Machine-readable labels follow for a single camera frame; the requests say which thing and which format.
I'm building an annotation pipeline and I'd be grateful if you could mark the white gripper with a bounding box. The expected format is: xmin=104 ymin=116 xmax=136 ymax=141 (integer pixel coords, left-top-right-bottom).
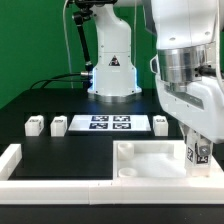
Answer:
xmin=156 ymin=78 xmax=224 ymax=157

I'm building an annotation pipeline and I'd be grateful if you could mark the white square table top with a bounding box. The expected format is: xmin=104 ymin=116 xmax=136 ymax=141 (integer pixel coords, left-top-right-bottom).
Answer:
xmin=113 ymin=140 xmax=224 ymax=182

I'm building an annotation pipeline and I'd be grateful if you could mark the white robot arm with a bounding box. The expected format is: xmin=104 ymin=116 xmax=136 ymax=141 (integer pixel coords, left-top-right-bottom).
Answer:
xmin=90 ymin=0 xmax=224 ymax=156

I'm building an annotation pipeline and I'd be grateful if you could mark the white U-shaped fence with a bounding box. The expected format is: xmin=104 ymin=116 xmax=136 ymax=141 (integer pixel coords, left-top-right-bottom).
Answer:
xmin=0 ymin=144 xmax=224 ymax=205

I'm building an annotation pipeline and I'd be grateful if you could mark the white marker base plate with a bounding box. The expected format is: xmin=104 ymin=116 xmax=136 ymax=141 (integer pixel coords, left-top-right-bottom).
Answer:
xmin=69 ymin=115 xmax=151 ymax=132

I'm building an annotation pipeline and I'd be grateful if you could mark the black cable bundle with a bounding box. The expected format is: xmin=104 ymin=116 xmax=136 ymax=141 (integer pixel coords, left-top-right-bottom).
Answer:
xmin=29 ymin=71 xmax=94 ymax=90

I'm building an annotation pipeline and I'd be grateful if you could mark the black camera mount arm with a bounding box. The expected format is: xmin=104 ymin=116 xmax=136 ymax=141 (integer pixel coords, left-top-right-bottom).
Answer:
xmin=71 ymin=0 xmax=118 ymax=79

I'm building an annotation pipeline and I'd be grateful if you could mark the white hanging cable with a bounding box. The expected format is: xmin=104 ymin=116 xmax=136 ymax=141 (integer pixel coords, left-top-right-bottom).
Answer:
xmin=62 ymin=0 xmax=75 ymax=90

